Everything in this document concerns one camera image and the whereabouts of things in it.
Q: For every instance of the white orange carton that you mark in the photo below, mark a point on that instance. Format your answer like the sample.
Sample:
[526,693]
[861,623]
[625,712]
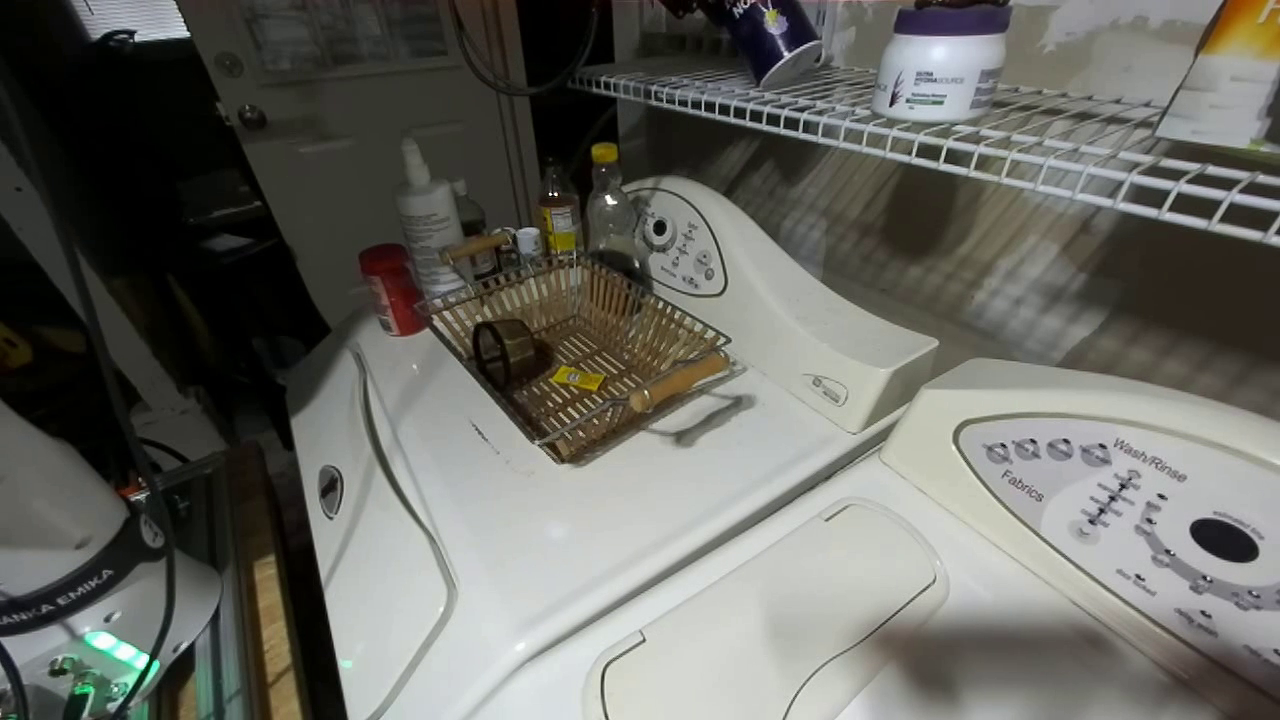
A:
[1223,83]

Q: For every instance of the white panel door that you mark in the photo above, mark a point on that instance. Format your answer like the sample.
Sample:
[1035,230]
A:
[360,135]

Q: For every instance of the white jar purple lid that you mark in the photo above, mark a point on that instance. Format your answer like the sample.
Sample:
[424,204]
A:
[940,65]

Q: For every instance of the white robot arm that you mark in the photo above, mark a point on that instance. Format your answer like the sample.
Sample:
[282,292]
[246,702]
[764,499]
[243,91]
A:
[65,534]

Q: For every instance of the clear bottle yellow cap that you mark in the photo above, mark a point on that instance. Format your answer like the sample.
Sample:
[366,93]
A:
[614,213]

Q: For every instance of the cream washing machine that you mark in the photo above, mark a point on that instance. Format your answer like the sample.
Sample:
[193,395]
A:
[535,534]

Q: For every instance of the white plastic bottle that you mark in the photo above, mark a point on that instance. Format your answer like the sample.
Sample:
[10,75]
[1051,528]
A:
[431,223]

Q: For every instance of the yellow tea bag packet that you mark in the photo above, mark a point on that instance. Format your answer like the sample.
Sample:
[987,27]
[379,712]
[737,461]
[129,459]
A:
[583,378]

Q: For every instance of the amber bottle yellow label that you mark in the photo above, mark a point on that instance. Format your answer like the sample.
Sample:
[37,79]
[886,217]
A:
[561,223]

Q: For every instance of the red canister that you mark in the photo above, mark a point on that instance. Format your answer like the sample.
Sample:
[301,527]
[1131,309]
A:
[393,291]

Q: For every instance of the dark blue salt container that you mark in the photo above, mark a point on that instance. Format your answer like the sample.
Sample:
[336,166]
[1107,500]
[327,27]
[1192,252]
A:
[782,39]

